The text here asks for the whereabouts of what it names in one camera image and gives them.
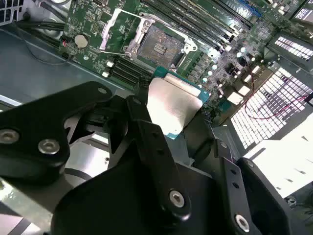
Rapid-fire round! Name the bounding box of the silver green CPU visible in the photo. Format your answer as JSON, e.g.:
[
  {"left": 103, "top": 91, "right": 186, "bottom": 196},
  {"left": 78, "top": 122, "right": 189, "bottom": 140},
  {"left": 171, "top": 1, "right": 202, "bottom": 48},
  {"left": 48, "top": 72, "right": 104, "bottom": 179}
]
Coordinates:
[{"left": 146, "top": 66, "right": 211, "bottom": 141}]

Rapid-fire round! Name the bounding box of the metal socket cover frame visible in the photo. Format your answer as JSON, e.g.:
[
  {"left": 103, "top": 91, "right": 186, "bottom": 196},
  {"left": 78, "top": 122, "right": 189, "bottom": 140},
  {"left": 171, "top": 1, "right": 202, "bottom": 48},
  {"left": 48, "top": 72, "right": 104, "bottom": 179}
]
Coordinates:
[{"left": 99, "top": 7, "right": 150, "bottom": 56}]

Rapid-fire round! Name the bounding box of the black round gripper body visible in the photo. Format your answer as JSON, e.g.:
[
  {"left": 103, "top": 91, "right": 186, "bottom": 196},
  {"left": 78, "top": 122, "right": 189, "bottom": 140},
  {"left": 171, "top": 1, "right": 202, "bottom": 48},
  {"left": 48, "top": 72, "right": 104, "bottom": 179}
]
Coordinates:
[{"left": 50, "top": 143, "right": 229, "bottom": 235}]

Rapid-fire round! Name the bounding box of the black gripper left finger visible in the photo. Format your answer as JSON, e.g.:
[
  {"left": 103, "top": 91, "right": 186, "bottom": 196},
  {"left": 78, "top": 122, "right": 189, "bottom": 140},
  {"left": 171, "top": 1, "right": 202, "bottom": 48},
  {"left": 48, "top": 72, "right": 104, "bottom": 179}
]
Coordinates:
[{"left": 0, "top": 81, "right": 192, "bottom": 222}]

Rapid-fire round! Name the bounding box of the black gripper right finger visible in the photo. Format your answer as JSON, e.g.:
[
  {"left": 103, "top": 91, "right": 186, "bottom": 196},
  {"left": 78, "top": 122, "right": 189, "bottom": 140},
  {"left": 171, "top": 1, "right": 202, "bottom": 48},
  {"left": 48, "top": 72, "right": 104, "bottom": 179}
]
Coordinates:
[{"left": 183, "top": 109, "right": 295, "bottom": 235}]

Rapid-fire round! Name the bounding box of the thin metal locking lever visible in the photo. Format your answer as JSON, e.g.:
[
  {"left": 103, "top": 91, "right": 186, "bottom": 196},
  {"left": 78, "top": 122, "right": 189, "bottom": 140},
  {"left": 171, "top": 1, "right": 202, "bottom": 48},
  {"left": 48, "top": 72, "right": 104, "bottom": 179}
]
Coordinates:
[{"left": 139, "top": 12, "right": 190, "bottom": 41}]

